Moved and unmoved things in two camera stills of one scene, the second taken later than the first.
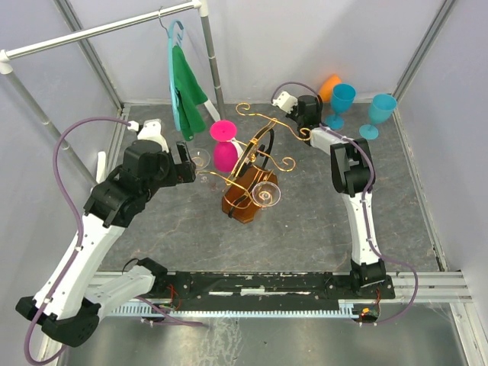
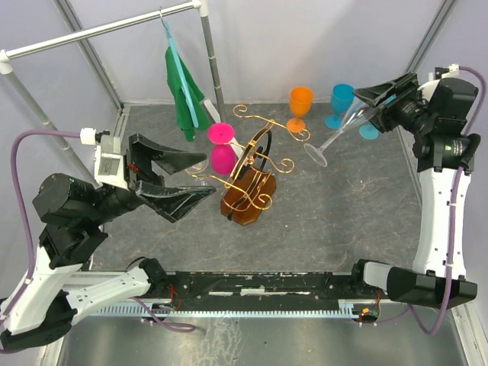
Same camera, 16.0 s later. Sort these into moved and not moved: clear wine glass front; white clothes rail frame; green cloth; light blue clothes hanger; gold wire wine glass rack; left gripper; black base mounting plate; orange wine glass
Moved: left gripper; light blue clothes hanger; orange wine glass; clear wine glass front
Not moved: black base mounting plate; gold wire wine glass rack; white clothes rail frame; green cloth
